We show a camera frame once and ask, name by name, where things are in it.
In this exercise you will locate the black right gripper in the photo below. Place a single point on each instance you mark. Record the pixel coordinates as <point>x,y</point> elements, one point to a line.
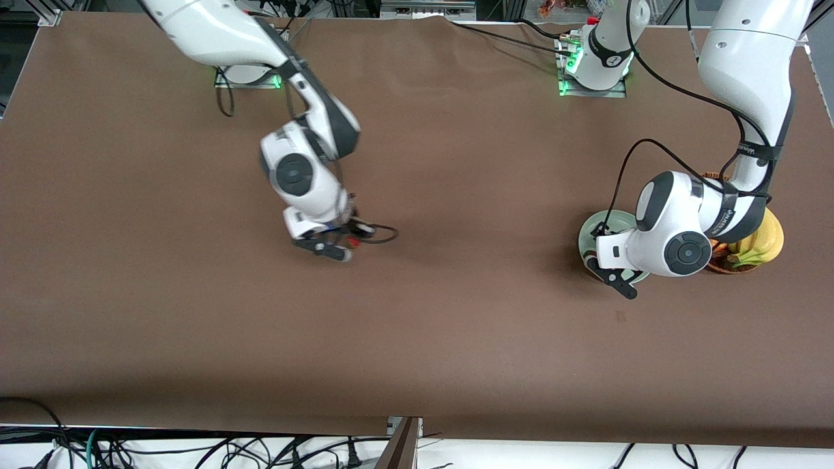
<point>356,226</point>

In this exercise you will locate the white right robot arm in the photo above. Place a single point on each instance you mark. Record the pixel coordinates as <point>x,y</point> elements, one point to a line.
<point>208,32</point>

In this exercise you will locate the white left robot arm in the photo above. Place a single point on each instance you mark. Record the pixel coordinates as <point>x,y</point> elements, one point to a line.
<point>749,52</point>

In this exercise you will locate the pale green round plate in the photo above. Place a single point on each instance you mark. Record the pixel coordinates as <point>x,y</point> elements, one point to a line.
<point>620,223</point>

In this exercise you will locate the brown table cover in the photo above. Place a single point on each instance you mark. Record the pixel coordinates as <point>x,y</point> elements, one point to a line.
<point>417,339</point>

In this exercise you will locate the brown wicker basket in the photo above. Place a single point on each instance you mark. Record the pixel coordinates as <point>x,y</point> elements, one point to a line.
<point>720,266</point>

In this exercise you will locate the yellow banana bunch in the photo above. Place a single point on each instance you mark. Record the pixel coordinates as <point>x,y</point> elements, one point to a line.
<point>769,244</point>

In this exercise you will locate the grey electronics box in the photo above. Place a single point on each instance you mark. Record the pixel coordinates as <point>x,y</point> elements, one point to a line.
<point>427,8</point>

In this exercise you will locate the colourful background objects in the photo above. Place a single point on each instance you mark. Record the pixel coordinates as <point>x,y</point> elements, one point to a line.
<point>550,8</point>

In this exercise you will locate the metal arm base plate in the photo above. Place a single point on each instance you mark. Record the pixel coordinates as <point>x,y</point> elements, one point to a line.
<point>270,85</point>
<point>593,93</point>

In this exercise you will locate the metal post bracket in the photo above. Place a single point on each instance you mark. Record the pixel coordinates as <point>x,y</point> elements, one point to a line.
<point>392,425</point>

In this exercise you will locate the brown table post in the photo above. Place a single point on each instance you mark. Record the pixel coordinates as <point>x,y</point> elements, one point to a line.
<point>399,449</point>

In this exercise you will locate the aluminium frame profile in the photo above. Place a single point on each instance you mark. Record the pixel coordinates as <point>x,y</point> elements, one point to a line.
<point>49,16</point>
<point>805,40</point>

